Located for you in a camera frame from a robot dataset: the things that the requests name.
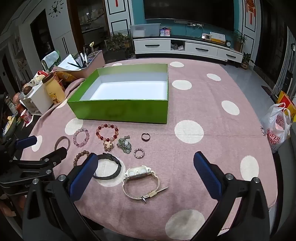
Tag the pink polka-dot tablecloth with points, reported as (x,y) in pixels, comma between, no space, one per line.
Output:
(208,139)

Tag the black television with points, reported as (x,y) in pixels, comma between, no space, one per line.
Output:
(185,11)

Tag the pink container with pens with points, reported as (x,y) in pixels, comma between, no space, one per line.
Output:
(97,61)

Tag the yellow paper bag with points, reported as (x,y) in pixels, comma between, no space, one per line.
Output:
(285,99)

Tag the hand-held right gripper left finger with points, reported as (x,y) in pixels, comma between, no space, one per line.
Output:
(84,176)

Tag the white television cabinet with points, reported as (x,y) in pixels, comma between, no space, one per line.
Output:
(201,47)

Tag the small purple red box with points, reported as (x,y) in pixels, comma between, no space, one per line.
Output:
(165,32)

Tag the tall potted plant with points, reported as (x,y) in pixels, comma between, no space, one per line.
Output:
(238,38)

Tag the green jade charm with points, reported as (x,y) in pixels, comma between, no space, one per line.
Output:
(124,144)

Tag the green cardboard box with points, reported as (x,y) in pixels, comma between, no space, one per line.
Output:
(120,111)

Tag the yellow bottle with brown cap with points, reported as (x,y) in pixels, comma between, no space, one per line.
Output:
(54,90)

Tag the green white rolled cloth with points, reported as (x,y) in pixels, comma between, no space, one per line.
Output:
(49,60)

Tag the white power strip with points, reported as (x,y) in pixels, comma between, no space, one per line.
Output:
(196,24)

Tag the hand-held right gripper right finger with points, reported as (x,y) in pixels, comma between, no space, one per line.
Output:
(205,172)

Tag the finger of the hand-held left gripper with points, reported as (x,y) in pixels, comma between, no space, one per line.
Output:
(55,154)
(26,141)

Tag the potted plant in black stand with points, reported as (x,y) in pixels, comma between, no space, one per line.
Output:
(116,41)

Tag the small pink device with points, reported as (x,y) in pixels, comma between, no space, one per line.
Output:
(206,36)

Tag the deer wall clock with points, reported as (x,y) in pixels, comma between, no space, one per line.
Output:
(56,8)

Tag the black wristwatch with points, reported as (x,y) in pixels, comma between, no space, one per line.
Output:
(108,157)

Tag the gold pearl flower brooch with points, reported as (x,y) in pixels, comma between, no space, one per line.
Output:
(108,145)

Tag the yellow white box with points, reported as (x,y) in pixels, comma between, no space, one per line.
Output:
(218,37)

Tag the small desk clock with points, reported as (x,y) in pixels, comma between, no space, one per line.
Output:
(228,43)

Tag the brown bangle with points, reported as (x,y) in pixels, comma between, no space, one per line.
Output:
(60,138)

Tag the grey chair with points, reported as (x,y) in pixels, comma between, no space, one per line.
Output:
(286,166)

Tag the clear plastic storage bin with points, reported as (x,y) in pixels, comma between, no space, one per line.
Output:
(144,31)

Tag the person's left hand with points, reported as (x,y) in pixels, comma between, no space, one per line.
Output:
(7,208)

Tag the orange snack packet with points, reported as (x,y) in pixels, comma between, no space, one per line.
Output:
(67,76)

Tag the red hanging decoration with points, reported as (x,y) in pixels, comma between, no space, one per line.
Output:
(250,11)

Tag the white printed plastic bag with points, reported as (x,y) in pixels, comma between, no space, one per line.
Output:
(275,129)

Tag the beige wristwatch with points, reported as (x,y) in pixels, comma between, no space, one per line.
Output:
(136,172)

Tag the small potted plant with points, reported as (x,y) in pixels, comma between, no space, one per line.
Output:
(246,59)

